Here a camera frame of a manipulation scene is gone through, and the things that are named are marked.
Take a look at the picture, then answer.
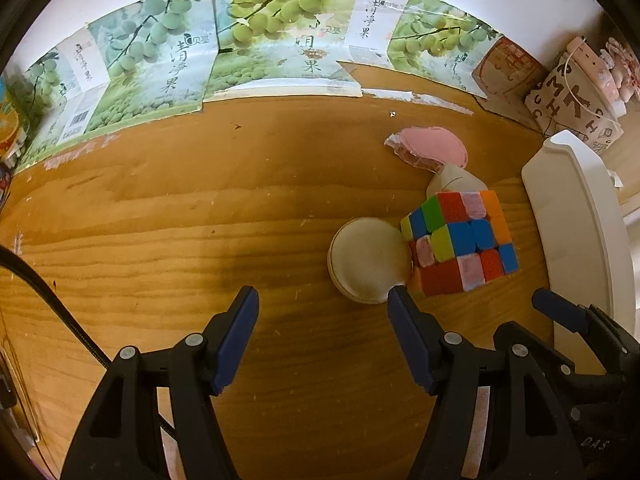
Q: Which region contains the brown cardboard panel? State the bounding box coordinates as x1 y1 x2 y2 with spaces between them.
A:
472 36 548 132

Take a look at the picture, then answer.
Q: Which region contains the grape print cardboard sheet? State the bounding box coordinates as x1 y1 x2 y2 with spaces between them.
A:
2 0 500 171

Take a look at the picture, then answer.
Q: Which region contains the pink round tin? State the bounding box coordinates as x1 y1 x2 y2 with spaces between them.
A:
566 37 627 118

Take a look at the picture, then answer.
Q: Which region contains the beige lettered storage bag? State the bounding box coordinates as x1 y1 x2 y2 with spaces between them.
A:
524 53 624 155

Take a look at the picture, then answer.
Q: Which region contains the pink oval packet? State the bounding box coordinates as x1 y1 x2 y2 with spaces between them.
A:
384 127 468 171

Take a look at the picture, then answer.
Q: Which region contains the gold round compact case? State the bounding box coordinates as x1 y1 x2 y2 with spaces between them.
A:
326 217 412 304

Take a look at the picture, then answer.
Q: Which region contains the multicolour puzzle cube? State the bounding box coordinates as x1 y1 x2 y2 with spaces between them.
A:
399 190 518 297

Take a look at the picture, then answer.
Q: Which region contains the black cable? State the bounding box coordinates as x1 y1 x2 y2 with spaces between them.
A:
0 245 179 443

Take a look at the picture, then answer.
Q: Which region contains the brown-haired rag doll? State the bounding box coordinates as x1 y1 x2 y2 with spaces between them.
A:
600 37 640 103

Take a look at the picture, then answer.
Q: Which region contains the orange juice carton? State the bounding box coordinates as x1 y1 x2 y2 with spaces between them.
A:
0 80 22 157

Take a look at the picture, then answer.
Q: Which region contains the beige house-shaped box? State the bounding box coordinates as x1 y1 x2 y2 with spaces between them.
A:
425 164 487 198

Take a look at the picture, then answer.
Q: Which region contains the white cable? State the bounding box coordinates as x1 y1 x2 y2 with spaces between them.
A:
546 49 618 126

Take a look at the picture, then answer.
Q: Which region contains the white plastic bin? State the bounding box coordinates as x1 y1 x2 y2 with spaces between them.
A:
521 130 636 334

